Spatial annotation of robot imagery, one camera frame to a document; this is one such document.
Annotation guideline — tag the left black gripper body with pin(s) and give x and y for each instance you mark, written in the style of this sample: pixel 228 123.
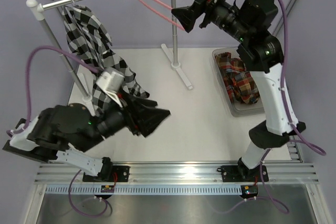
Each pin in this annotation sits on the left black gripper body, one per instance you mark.
pixel 117 119

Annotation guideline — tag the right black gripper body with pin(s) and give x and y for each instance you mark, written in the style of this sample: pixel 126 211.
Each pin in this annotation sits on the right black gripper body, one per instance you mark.
pixel 225 17

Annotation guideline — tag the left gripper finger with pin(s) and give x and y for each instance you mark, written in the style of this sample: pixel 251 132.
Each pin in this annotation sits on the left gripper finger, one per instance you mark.
pixel 148 119
pixel 137 102

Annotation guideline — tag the black white checkered shirt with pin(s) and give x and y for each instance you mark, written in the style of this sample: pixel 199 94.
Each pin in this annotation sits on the black white checkered shirt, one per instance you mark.
pixel 88 38

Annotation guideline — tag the red orange plaid shirt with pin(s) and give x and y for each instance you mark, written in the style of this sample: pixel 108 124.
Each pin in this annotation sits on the red orange plaid shirt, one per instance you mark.
pixel 238 82

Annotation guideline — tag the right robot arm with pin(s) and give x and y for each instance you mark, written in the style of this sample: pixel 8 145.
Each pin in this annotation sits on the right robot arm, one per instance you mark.
pixel 262 54

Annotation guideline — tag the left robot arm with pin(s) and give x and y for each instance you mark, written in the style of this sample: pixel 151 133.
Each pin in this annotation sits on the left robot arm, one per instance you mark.
pixel 66 132

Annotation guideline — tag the grey plastic bin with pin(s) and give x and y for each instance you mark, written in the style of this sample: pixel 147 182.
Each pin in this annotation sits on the grey plastic bin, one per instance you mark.
pixel 236 109

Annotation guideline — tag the silver white clothes rack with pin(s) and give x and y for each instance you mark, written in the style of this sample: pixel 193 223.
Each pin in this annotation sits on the silver white clothes rack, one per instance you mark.
pixel 38 9

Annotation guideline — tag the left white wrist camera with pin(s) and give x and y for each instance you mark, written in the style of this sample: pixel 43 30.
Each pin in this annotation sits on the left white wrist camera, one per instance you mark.
pixel 110 82

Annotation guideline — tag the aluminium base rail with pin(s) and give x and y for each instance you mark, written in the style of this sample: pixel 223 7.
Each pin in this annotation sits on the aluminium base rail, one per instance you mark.
pixel 279 172

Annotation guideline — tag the white slotted cable duct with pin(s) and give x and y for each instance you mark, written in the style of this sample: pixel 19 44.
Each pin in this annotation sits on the white slotted cable duct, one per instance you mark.
pixel 144 189

